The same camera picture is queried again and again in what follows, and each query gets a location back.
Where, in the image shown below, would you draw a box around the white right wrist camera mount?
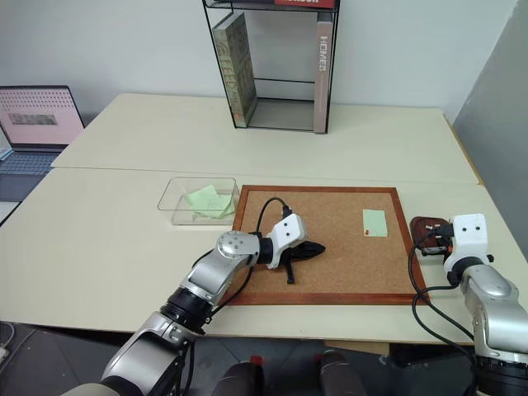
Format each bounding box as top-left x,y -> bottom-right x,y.
442,213 -> 490,274

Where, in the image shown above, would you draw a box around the green sticky note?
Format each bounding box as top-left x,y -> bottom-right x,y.
183,185 -> 220,208
362,208 -> 391,239
192,193 -> 237,220

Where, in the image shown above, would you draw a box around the laptop with pink screen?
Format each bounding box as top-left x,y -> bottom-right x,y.
0,85 -> 87,179

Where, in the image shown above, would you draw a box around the olive patterned book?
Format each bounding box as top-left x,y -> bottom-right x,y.
211,11 -> 258,129

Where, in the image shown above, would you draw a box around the dark brown tray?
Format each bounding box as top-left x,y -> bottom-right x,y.
408,215 -> 454,257

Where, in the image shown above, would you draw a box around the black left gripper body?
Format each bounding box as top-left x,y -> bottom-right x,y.
281,240 -> 310,265

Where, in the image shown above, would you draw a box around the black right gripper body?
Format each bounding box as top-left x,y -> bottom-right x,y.
433,238 -> 455,259

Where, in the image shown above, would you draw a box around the white cable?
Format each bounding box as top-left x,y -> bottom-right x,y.
0,320 -> 16,361

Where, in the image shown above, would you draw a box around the black wire shelf rack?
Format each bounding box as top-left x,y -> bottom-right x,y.
201,0 -> 342,134

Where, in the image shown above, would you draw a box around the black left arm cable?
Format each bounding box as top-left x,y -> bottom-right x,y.
191,197 -> 292,331

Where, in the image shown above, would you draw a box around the grey book printed HOMES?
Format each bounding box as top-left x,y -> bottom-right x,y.
313,12 -> 333,135

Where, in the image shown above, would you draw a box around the grey partition panel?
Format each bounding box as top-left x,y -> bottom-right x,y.
450,11 -> 528,285

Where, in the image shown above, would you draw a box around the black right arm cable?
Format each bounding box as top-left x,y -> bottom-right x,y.
408,222 -> 482,369

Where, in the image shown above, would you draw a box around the cork board with wooden frame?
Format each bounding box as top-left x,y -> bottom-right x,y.
224,185 -> 431,307

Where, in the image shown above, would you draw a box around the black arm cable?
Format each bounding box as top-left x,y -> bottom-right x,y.
191,197 -> 292,331
408,222 -> 482,369

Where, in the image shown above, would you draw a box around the clear plastic box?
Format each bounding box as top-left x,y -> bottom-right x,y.
158,177 -> 242,227

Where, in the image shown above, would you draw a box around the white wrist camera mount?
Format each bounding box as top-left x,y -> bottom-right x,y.
263,213 -> 309,271
442,213 -> 490,274

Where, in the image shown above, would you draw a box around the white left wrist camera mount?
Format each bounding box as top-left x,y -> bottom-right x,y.
263,213 -> 309,271

